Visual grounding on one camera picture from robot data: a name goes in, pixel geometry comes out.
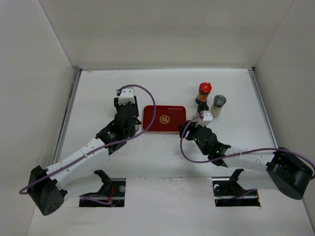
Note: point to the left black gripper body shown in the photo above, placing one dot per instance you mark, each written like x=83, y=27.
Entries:
x=116, y=104

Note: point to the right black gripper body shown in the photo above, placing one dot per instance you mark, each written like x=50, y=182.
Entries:
x=193, y=135

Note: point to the small black-capped bottle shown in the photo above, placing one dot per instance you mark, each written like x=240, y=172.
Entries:
x=202, y=108

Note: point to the grey-capped salt shaker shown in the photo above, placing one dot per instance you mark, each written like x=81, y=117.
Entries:
x=218, y=103

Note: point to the red-capped sauce jar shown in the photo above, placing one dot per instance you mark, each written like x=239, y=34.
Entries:
x=204, y=90

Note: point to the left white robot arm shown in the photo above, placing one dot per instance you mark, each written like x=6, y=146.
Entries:
x=50, y=187

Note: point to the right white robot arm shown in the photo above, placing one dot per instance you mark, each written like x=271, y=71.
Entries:
x=263, y=168

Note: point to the red lacquer tray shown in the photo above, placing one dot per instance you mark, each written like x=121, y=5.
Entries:
x=168, y=119

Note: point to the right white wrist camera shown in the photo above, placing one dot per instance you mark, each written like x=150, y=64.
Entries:
x=206, y=118

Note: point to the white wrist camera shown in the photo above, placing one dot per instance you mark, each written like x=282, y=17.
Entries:
x=206, y=118
x=125, y=96

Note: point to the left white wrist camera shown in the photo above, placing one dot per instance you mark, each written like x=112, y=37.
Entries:
x=125, y=96

